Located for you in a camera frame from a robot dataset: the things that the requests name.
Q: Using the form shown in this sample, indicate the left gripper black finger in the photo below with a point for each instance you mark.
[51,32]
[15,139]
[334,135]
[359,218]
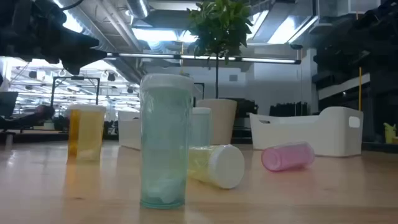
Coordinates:
[72,68]
[84,49]

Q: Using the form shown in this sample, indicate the yellow pill bottle white cap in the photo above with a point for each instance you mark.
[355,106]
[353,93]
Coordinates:
[91,133]
[227,166]

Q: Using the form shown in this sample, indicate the teal pill bottle film-wrapped cap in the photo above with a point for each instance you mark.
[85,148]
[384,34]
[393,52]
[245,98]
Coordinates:
[164,140]

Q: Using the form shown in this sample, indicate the pink pill bottle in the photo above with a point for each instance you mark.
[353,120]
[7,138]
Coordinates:
[287,157]

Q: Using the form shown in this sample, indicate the teal pill bottle white cap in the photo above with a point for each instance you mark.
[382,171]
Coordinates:
[202,127]

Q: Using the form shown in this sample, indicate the white plastic bin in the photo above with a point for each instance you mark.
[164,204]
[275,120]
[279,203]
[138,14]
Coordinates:
[326,133]
[129,130]

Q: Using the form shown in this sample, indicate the person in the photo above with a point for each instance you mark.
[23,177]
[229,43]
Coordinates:
[43,112]

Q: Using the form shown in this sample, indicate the dark computer monitor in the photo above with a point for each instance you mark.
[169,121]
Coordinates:
[7,104]

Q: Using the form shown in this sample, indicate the dark background bench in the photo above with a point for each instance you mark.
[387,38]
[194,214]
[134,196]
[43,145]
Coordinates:
[31,137]

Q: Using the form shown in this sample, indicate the yellow plastic object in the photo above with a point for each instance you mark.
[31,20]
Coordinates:
[389,133]

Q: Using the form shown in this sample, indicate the long ceiling light bar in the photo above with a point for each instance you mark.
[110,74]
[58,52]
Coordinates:
[270,60]

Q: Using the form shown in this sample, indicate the row of black chairs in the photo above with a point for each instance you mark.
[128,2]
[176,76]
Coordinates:
[289,110]

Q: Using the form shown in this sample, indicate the dark cabinet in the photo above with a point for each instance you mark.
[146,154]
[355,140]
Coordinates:
[247,109]

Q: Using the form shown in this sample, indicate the green leafy potted tree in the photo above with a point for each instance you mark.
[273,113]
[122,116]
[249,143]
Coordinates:
[220,28]

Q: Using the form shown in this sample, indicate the beige plant pot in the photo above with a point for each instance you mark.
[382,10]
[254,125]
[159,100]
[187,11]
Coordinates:
[224,121]

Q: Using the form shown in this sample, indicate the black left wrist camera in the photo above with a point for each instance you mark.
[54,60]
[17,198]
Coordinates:
[49,11]

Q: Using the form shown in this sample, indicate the dark ceiling camera dome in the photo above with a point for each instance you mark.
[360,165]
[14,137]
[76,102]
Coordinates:
[296,46]

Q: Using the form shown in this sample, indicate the small black metal frame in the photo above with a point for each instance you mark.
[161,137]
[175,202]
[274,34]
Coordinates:
[203,90]

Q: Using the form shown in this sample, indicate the grey wall vent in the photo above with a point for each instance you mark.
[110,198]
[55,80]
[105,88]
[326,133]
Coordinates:
[233,77]

